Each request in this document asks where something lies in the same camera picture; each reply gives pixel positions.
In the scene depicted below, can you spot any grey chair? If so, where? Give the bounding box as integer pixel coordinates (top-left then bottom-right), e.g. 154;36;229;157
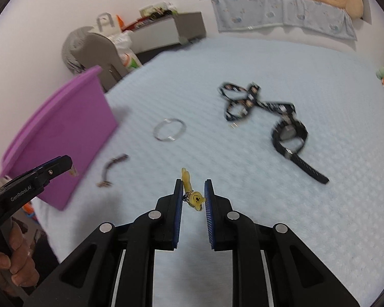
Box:
83;32;129;92

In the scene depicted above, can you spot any orange and green package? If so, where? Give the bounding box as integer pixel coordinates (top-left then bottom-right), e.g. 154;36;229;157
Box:
120;51;144;70

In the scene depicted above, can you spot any black wrist watch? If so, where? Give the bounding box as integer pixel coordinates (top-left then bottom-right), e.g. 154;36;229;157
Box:
271;109;330;185

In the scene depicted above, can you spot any purple plastic bin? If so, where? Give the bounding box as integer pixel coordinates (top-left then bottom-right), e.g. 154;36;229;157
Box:
0;65;119;212

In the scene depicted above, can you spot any grey checked cloth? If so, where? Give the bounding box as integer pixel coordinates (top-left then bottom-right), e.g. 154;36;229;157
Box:
61;27;97;75

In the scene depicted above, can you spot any pale blue printed blanket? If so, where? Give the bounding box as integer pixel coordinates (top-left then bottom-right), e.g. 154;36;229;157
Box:
210;0;357;41

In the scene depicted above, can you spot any light blue textured bedspread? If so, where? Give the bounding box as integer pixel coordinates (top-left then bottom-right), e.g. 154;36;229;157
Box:
29;37;384;307

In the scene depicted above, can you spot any black printed lanyard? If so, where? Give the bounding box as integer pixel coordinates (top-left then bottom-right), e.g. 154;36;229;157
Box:
218;82;295;123

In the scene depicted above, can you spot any person's left hand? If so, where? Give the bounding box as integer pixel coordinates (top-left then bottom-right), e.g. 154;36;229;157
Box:
0;221;38;296

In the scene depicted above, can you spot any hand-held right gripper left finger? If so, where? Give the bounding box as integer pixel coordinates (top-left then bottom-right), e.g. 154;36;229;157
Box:
29;179;184;307

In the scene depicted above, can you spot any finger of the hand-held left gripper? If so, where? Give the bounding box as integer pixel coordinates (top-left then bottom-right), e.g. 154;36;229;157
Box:
35;155;74;187

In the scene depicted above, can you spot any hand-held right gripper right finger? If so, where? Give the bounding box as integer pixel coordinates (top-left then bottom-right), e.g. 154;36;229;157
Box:
204;179;362;307

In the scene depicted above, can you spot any brown cord necklace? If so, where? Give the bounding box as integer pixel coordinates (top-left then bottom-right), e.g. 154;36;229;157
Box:
97;154;129;188

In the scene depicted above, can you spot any yellow charm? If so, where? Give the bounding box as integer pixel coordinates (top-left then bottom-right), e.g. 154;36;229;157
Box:
180;167;207;212

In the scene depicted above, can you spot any white plastic bag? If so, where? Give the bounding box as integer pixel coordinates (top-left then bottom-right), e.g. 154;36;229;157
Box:
110;32;133;56

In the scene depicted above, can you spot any smooth silver bangle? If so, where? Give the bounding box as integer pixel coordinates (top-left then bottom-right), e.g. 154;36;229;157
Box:
153;118;187;142

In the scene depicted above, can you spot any grey cabinet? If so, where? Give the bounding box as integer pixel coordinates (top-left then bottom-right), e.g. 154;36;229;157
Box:
123;12;207;55

